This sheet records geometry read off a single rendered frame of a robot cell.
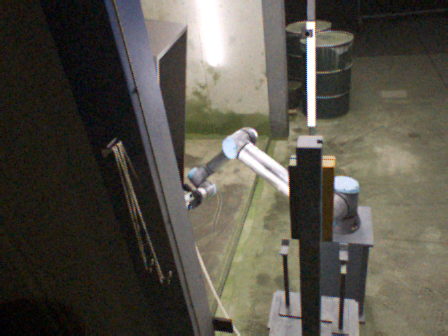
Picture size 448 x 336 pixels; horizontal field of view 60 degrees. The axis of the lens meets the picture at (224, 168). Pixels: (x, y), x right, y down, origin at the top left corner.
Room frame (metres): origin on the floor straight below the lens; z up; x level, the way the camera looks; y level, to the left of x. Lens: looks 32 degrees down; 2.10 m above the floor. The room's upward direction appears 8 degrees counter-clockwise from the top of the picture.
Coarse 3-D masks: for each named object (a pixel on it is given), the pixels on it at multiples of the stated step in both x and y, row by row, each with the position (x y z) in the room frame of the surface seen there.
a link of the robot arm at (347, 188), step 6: (336, 180) 1.62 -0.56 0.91; (342, 180) 1.61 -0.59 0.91; (348, 180) 1.61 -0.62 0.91; (354, 180) 1.61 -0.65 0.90; (336, 186) 1.56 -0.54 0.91; (342, 186) 1.56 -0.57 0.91; (348, 186) 1.55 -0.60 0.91; (354, 186) 1.54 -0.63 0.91; (336, 192) 1.54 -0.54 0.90; (342, 192) 1.52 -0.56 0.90; (348, 192) 1.52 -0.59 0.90; (354, 192) 1.52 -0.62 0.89; (342, 198) 1.50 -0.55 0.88; (348, 198) 1.51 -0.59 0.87; (354, 198) 1.52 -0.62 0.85; (348, 204) 1.49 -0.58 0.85; (354, 204) 1.52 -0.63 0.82; (348, 210) 1.48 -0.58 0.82; (354, 210) 1.53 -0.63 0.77; (348, 216) 1.52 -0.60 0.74
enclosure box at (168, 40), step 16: (160, 32) 2.13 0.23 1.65; (176, 32) 2.15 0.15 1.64; (160, 48) 1.87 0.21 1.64; (176, 48) 2.36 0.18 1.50; (160, 64) 2.39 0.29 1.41; (176, 64) 2.36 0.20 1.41; (160, 80) 2.39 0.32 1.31; (176, 80) 2.37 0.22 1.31; (176, 96) 2.38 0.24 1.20; (176, 112) 2.38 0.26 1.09; (176, 128) 2.39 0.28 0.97; (176, 144) 2.39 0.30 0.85; (176, 160) 2.40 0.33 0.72
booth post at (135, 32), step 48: (48, 0) 1.05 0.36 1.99; (96, 0) 1.00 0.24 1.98; (96, 48) 1.02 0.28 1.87; (144, 48) 1.13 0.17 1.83; (96, 96) 1.03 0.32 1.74; (144, 96) 1.06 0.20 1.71; (96, 144) 1.05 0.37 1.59; (144, 144) 1.00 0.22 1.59; (144, 192) 1.01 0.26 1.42; (192, 240) 1.15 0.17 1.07; (144, 288) 1.05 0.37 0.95; (192, 288) 1.06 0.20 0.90
